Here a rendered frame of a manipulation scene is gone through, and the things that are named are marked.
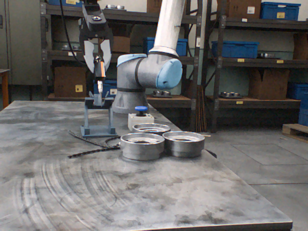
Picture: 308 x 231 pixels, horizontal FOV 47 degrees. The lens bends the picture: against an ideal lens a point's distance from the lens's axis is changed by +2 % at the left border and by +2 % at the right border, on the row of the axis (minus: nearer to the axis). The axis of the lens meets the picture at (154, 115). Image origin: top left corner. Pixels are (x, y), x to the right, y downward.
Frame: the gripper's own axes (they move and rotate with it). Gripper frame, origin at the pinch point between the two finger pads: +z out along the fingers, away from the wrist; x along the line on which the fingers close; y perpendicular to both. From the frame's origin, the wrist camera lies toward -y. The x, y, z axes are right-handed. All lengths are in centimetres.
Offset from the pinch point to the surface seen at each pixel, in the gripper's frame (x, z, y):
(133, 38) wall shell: -114, -14, 372
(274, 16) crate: -286, -29, 299
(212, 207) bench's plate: -7, 20, -53
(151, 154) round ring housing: -5.1, 18.3, -29.0
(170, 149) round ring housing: -10.7, 19.0, -26.0
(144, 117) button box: -12.3, 15.9, -0.5
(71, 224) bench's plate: 15, 18, -53
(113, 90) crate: -71, 50, 326
